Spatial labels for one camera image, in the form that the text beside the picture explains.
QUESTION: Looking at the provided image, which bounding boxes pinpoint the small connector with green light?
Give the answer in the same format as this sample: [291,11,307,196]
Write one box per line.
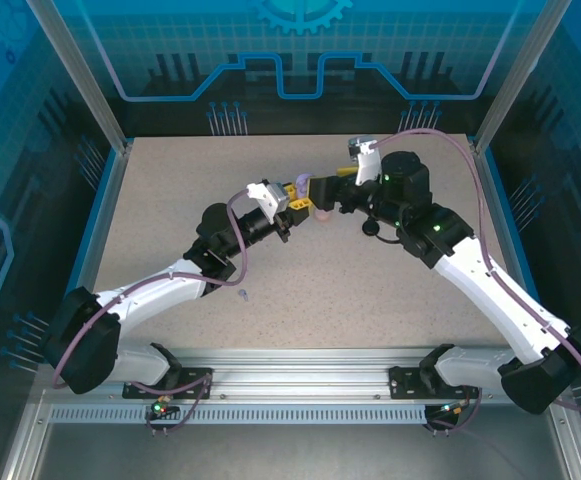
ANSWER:
[148,397,180,422]

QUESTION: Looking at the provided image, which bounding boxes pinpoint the small connector with orange plug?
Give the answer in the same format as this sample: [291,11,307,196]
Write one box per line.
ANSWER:
[437,399,471,419]

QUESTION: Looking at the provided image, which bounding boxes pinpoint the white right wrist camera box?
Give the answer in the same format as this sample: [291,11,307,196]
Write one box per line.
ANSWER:
[346,135,383,185]

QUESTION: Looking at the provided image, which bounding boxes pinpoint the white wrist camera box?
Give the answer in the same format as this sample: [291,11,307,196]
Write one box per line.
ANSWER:
[245,179,292,225]
[346,135,383,185]

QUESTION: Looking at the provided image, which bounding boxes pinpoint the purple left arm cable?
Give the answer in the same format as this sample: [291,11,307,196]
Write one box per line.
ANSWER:
[52,191,251,439]

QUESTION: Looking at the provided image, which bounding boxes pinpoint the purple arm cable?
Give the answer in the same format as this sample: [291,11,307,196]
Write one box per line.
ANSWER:
[372,127,581,437]
[52,191,251,439]

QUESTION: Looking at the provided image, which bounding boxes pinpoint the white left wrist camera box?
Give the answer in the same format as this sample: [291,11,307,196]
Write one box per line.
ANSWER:
[245,179,292,225]

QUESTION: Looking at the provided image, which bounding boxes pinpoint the thin black right wrist wire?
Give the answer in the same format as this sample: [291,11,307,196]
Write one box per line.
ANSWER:
[372,230,407,246]

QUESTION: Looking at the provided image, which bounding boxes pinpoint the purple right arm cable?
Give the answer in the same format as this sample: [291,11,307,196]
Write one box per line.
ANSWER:
[372,127,581,437]

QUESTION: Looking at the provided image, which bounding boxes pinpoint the blue and aluminium side rail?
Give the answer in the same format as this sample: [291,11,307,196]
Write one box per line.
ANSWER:
[54,142,134,364]
[469,139,566,361]

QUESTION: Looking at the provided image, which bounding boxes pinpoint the aluminium mounting rail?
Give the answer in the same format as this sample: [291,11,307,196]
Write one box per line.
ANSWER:
[37,347,571,404]

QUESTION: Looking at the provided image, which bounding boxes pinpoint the aluminium frame post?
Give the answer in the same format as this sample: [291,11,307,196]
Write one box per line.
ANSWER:
[24,0,134,154]
[472,0,574,154]

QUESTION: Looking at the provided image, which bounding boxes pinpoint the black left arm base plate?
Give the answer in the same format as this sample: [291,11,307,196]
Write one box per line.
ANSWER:
[122,367,215,400]

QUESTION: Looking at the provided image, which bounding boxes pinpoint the slotted grey cable duct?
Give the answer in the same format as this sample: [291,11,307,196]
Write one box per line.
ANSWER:
[47,404,446,426]

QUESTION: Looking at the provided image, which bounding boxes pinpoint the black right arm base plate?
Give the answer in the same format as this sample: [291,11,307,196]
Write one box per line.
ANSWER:
[388,364,477,400]

